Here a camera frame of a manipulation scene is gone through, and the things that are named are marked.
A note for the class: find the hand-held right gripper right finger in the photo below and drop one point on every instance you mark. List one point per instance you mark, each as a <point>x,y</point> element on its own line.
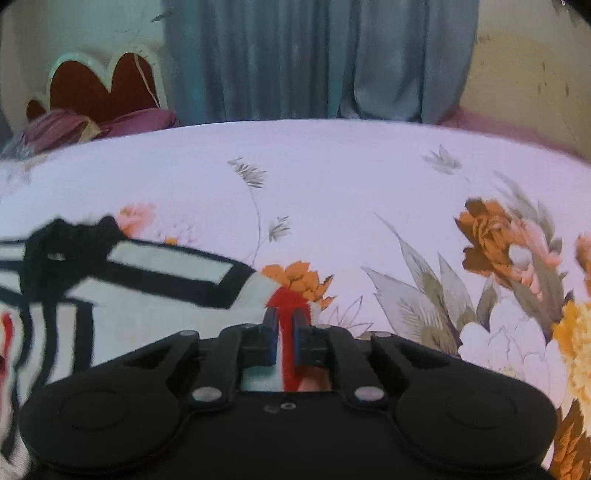
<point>301,344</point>

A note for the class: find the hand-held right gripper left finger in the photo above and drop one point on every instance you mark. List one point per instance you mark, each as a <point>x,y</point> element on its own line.
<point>272,339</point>

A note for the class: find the striped towel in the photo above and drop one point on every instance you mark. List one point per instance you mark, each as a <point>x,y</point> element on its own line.
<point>152,318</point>

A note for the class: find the floral bed sheet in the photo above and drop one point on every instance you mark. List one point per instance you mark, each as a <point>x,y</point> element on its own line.
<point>346,184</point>

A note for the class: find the plain purple pillow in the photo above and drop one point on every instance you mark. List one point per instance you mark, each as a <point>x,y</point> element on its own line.
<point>143,121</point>

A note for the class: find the blue-grey curtain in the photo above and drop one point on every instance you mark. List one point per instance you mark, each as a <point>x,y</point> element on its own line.
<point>300,60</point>

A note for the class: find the striped purple pillow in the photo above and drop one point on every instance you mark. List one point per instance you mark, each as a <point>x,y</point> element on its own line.
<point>55,131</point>

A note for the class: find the red scalloped headboard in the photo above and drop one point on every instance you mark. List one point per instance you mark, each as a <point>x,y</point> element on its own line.
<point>92,90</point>

